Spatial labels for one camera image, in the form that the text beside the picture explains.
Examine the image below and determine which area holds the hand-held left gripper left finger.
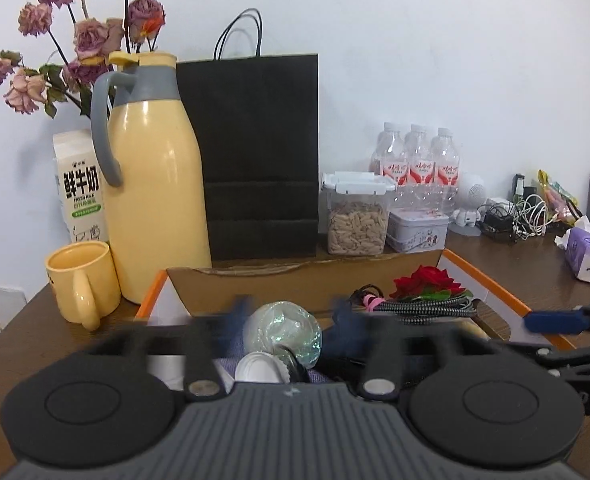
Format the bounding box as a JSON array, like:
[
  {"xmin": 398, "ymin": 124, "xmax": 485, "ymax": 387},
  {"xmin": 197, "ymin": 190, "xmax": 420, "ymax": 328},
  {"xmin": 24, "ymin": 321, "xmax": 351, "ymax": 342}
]
[{"xmin": 87, "ymin": 295, "xmax": 253, "ymax": 402}]

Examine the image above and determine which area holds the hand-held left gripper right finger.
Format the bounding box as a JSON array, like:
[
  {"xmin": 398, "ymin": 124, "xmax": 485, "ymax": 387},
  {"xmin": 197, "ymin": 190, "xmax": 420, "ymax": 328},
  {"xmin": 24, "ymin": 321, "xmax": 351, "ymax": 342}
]
[{"xmin": 331, "ymin": 299, "xmax": 488, "ymax": 402}]

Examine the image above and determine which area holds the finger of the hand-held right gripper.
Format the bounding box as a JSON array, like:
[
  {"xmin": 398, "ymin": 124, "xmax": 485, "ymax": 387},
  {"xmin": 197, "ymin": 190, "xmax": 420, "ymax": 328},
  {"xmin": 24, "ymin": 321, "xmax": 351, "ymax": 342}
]
[
  {"xmin": 490, "ymin": 337, "xmax": 590, "ymax": 378},
  {"xmin": 523, "ymin": 297, "xmax": 590, "ymax": 337}
]

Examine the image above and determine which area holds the purple knit cloth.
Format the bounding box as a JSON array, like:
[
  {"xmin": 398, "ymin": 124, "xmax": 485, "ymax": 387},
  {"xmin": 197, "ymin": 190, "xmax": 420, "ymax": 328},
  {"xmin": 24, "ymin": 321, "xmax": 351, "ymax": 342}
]
[{"xmin": 216, "ymin": 332, "xmax": 248, "ymax": 378}]

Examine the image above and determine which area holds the dark navy zip pouch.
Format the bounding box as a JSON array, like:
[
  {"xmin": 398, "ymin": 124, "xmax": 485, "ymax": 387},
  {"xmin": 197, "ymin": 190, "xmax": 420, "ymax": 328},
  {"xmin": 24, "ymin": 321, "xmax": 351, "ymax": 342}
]
[{"xmin": 320, "ymin": 325, "xmax": 376, "ymax": 386}]

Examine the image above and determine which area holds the red orange cardboard box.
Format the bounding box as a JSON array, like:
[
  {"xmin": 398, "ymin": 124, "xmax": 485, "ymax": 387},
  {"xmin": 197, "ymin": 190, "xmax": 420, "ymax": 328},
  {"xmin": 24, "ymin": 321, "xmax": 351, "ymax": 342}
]
[{"xmin": 135, "ymin": 249, "xmax": 578, "ymax": 396}]

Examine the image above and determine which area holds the red fabric rose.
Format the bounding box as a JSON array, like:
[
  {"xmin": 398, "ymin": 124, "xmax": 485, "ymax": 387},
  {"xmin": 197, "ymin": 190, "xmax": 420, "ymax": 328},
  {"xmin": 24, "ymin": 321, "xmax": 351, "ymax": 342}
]
[{"xmin": 390, "ymin": 266, "xmax": 474, "ymax": 302}]

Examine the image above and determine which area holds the white bottle cap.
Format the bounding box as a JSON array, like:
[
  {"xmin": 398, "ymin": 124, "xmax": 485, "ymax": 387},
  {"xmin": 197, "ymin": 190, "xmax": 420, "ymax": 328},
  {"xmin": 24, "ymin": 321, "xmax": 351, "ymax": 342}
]
[{"xmin": 235, "ymin": 352, "xmax": 286, "ymax": 386}]

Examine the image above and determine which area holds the clear container of seeds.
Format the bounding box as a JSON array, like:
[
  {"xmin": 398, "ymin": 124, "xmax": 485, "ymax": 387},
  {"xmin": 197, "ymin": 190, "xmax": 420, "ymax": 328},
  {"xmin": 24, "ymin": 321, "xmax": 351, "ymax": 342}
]
[{"xmin": 321, "ymin": 171, "xmax": 396, "ymax": 257}]

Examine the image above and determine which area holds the printed tin box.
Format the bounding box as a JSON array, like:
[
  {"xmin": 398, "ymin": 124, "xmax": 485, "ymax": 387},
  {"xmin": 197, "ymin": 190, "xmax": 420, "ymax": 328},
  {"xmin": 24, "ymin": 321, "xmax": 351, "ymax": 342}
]
[{"xmin": 386, "ymin": 206, "xmax": 450, "ymax": 254}]

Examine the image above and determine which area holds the colourful snack packet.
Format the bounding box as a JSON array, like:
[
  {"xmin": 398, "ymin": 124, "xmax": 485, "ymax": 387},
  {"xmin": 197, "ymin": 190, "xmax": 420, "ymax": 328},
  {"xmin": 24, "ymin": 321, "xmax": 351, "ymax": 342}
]
[{"xmin": 537, "ymin": 169, "xmax": 583, "ymax": 226}]

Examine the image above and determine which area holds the small black bottle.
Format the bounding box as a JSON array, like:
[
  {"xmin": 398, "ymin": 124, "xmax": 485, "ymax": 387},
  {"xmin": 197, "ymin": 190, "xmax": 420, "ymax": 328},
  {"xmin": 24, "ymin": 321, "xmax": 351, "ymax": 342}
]
[{"xmin": 514, "ymin": 174, "xmax": 538, "ymax": 201}]

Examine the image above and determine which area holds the white robot toy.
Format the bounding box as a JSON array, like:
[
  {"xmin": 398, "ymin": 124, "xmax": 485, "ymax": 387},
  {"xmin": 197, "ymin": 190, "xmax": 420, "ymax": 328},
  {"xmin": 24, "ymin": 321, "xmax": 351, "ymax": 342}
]
[{"xmin": 450, "ymin": 172, "xmax": 488, "ymax": 237}]

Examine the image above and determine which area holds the yellow thermos jug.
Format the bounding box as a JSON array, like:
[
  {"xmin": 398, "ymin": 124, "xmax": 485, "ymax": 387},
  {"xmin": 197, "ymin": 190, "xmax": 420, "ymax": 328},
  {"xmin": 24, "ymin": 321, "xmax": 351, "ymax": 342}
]
[{"xmin": 91, "ymin": 51, "xmax": 212, "ymax": 306}]

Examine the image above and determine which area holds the yellow mug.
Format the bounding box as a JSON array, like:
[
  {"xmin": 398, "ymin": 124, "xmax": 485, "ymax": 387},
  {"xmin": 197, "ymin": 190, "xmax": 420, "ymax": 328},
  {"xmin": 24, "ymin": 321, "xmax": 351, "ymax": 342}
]
[{"xmin": 45, "ymin": 241, "xmax": 123, "ymax": 332}]

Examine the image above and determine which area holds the black paper bag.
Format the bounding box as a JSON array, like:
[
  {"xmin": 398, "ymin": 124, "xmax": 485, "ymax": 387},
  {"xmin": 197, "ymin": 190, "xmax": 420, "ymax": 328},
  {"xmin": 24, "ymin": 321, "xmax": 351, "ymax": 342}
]
[{"xmin": 176, "ymin": 8, "xmax": 320, "ymax": 262}]

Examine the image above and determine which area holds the clear water bottle red label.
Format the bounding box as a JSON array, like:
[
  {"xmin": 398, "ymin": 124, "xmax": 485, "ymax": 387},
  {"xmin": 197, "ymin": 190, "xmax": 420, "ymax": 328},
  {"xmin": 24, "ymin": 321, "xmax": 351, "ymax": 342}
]
[
  {"xmin": 431, "ymin": 127, "xmax": 463, "ymax": 216},
  {"xmin": 404, "ymin": 123, "xmax": 436, "ymax": 211},
  {"xmin": 372, "ymin": 121, "xmax": 410, "ymax": 208}
]

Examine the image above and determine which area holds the white milk carton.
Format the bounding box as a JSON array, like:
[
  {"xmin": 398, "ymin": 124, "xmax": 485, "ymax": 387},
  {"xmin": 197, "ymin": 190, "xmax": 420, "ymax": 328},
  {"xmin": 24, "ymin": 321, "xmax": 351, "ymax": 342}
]
[{"xmin": 52, "ymin": 129, "xmax": 110, "ymax": 245}]

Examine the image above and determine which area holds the dried rose bouquet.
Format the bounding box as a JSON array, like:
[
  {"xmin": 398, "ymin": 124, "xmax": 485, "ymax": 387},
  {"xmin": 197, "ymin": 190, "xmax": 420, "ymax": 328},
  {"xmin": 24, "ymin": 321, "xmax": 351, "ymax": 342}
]
[{"xmin": 0, "ymin": 0, "xmax": 166, "ymax": 120}]

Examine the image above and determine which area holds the braided black white cable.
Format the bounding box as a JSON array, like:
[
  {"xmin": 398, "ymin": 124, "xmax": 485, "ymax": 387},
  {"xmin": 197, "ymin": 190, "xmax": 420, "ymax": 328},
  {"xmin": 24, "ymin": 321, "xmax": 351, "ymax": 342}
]
[{"xmin": 350, "ymin": 285, "xmax": 478, "ymax": 320}]

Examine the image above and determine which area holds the white cable bundle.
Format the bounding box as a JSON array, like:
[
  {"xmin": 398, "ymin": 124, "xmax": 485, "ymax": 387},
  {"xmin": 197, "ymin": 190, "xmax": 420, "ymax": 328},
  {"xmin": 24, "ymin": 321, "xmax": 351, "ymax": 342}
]
[{"xmin": 512, "ymin": 195, "xmax": 550, "ymax": 238}]

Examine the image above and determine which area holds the black charger with cable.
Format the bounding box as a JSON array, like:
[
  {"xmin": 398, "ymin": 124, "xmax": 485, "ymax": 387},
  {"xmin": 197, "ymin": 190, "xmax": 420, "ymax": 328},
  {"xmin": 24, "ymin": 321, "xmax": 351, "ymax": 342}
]
[{"xmin": 480, "ymin": 200, "xmax": 520, "ymax": 243}]

